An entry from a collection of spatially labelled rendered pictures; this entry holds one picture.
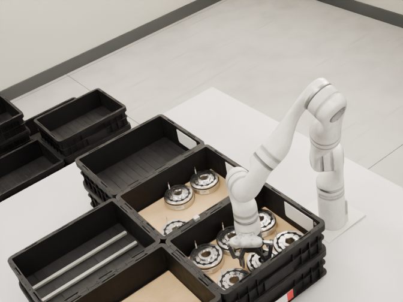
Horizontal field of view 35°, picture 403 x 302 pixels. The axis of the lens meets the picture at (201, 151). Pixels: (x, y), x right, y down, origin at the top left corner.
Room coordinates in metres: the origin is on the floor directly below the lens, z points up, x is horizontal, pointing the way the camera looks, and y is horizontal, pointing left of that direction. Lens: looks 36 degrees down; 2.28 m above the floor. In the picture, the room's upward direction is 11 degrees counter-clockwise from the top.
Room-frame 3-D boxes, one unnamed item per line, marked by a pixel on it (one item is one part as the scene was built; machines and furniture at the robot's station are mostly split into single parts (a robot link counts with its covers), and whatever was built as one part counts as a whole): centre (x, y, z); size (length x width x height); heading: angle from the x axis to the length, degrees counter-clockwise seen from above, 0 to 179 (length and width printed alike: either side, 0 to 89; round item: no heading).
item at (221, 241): (1.45, -0.04, 0.86); 0.10 x 0.10 x 0.01
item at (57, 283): (1.44, 0.42, 0.87); 0.40 x 0.30 x 0.11; 121
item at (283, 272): (1.39, -0.08, 0.87); 0.40 x 0.30 x 0.11; 121
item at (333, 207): (1.59, -0.40, 0.79); 0.09 x 0.09 x 0.17; 20
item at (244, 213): (1.34, -0.09, 1.12); 0.09 x 0.07 x 0.15; 12
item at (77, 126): (2.81, 0.58, 0.37); 0.40 x 0.30 x 0.45; 121
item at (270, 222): (1.50, -0.14, 0.86); 0.10 x 0.10 x 0.01
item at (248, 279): (1.39, -0.08, 0.92); 0.40 x 0.30 x 0.02; 121
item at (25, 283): (1.44, 0.42, 0.92); 0.40 x 0.30 x 0.02; 121
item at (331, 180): (1.59, -0.40, 0.95); 0.09 x 0.09 x 0.17; 80
